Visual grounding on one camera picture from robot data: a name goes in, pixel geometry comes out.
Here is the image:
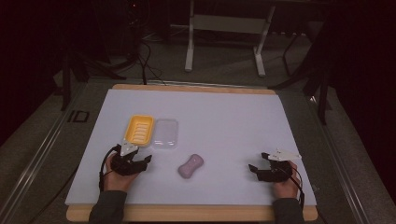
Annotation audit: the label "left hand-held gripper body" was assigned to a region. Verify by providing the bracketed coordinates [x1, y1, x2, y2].
[110, 139, 148, 177]

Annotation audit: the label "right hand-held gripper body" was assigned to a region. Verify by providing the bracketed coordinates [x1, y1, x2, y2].
[256, 148, 303, 183]

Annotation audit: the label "yellow soap dish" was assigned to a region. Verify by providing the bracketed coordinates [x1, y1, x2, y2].
[123, 114, 156, 147]

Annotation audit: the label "pink soap bar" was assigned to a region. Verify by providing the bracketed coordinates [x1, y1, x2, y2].
[177, 153, 205, 180]

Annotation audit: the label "person's left hand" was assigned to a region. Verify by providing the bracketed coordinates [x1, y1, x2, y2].
[103, 153, 140, 193]

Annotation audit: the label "person's right hand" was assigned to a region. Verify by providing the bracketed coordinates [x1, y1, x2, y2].
[273, 160, 301, 200]

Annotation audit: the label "clear plastic lid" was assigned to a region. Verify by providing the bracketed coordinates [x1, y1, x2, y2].
[150, 118, 180, 149]

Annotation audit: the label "white table mat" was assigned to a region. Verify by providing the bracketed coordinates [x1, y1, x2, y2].
[64, 88, 318, 207]

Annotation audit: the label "black tripod stand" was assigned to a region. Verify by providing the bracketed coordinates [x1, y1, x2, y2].
[268, 29, 333, 126]

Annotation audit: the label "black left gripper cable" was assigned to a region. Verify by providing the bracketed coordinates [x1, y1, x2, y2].
[98, 144, 121, 192]

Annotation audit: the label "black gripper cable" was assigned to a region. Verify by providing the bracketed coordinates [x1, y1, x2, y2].
[98, 144, 121, 192]
[281, 163, 306, 209]

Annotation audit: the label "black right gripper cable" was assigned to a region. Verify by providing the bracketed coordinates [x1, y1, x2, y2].
[281, 163, 306, 209]

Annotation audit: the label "metal floor rail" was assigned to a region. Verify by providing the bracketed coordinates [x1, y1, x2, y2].
[0, 83, 89, 220]
[307, 94, 373, 224]

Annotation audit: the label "black floor cables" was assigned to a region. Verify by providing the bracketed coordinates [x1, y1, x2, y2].
[135, 40, 167, 86]

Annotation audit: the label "white metal stand frame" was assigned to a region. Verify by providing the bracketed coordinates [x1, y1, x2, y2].
[184, 0, 277, 78]

